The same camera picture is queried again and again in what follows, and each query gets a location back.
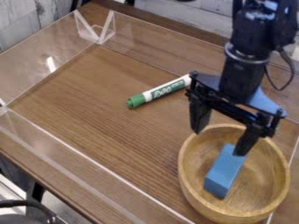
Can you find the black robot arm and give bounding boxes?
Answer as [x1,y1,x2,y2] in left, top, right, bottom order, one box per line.
[186,0,298,156]

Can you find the clear acrylic corner bracket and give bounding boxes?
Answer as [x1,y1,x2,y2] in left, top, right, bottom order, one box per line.
[74,10,117,46]

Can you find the black cable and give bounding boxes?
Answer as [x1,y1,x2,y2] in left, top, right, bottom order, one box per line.
[0,199,57,224]

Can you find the brown wooden bowl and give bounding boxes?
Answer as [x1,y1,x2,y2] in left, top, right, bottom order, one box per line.
[178,123,290,224]

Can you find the blue rectangular block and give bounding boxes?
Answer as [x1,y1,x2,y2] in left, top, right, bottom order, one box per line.
[203,143,248,200]

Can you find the green Expo marker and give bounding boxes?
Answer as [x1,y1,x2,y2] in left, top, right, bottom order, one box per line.
[127,74,193,109]

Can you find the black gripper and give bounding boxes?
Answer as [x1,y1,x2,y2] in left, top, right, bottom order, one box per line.
[186,71,288,156]

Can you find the black table leg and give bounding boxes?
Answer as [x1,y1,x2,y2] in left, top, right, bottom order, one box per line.
[33,182,46,202]

